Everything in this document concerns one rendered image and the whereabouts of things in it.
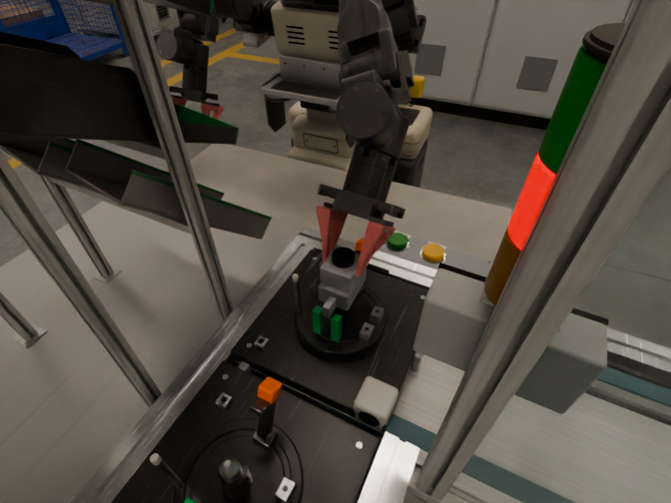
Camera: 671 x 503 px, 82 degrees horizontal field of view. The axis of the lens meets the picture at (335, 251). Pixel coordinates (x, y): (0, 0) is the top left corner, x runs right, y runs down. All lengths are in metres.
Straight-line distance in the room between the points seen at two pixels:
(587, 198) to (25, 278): 0.99
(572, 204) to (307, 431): 0.42
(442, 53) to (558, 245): 3.32
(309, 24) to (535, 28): 2.43
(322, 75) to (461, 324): 0.97
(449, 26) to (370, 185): 3.02
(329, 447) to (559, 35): 3.20
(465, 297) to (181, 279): 0.67
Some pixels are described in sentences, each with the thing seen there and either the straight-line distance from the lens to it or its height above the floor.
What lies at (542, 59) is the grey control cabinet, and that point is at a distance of 3.46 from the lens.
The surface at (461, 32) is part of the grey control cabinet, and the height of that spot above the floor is 0.64.
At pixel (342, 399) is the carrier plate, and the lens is 0.54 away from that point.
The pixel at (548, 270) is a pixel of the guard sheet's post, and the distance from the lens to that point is 0.21.
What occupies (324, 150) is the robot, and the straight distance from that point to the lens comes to 1.32.
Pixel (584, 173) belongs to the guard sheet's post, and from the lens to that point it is 0.18.
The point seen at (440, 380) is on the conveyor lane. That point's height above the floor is 0.92.
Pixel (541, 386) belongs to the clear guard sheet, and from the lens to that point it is 0.31.
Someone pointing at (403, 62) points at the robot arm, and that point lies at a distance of 0.51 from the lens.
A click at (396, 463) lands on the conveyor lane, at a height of 0.95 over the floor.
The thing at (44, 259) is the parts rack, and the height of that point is 1.21.
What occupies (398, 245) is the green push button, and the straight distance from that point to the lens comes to 0.73.
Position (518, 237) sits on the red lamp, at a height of 1.32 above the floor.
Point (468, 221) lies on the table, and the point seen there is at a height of 0.86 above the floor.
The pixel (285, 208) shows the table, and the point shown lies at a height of 0.86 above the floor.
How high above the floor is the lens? 1.46
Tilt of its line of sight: 44 degrees down
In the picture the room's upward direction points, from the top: straight up
